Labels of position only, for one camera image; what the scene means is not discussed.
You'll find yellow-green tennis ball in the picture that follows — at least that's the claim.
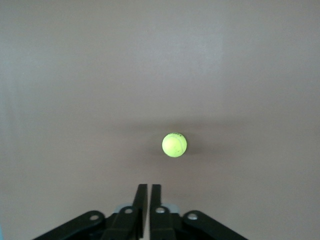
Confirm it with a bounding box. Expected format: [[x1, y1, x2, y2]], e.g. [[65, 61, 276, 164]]
[[161, 131, 188, 158]]

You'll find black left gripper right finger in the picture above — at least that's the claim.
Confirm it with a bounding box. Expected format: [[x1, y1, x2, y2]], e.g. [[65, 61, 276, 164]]
[[149, 184, 250, 240]]

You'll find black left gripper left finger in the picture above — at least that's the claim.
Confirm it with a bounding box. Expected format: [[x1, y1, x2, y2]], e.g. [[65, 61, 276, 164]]
[[31, 184, 148, 240]]

